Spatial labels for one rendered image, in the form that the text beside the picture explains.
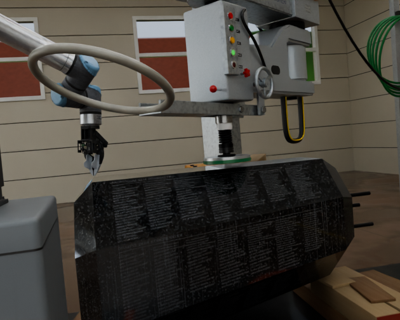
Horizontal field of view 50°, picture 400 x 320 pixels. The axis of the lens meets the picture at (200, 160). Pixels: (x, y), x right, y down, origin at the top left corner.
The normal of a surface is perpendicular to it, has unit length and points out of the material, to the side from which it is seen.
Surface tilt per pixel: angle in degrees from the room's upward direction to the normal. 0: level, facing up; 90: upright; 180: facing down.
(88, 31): 90
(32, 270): 90
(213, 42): 90
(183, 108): 90
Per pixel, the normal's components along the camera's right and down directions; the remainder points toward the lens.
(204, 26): -0.65, 0.09
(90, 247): -0.60, -0.43
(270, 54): 0.76, -0.03
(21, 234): 0.25, 0.03
